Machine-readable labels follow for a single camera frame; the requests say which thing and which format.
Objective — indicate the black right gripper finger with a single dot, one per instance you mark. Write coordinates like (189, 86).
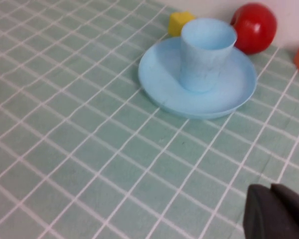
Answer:
(274, 214)

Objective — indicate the light blue plastic cup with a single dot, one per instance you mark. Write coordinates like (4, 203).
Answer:
(204, 62)

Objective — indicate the light blue plastic plate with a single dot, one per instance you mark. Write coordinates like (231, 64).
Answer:
(164, 82)

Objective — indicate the red toy apple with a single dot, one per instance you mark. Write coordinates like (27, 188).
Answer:
(257, 30)

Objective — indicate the green checkered tablecloth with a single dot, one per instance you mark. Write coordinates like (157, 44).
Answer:
(77, 149)

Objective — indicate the yellow foam cube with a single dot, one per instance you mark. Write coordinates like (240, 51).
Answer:
(177, 25)

